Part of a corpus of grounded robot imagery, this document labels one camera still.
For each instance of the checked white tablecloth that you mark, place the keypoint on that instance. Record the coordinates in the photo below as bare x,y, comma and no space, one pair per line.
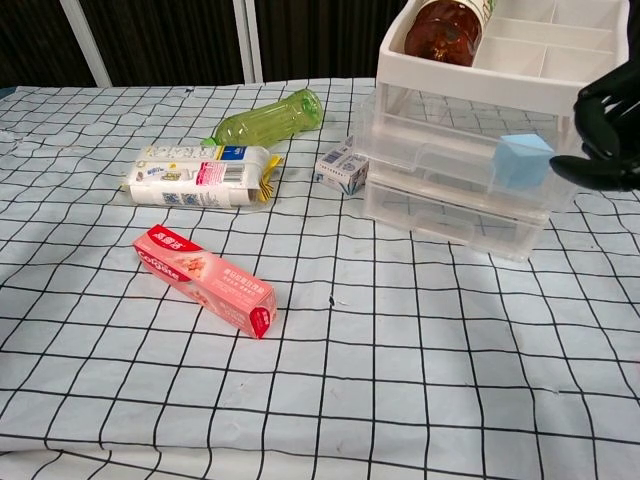
350,375

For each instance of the white snack package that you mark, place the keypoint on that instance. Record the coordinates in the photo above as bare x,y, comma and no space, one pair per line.
190,175

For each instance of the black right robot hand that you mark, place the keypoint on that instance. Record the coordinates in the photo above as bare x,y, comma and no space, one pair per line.
610,115

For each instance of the pink toothpaste box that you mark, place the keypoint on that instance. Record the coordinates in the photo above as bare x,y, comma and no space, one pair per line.
200,275

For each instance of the brown tea bottle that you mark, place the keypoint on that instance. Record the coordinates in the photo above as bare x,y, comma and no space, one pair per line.
440,30

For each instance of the white plastic drawer organizer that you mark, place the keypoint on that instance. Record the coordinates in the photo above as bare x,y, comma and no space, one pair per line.
500,82

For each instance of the small blue white carton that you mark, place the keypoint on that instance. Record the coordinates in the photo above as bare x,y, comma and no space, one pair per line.
340,167

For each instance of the white partition post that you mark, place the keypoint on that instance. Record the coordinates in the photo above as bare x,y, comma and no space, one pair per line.
87,45
248,45

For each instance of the blue table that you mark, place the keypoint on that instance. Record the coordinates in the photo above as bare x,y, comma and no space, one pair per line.
5,92

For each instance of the empty green plastic bottle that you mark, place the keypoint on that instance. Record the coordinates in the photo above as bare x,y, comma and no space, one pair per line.
270,122

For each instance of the clear plastic drawer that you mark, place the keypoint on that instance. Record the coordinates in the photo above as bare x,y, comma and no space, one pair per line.
440,165
440,220

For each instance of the light blue cube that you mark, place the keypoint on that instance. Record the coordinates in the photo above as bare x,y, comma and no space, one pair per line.
522,162

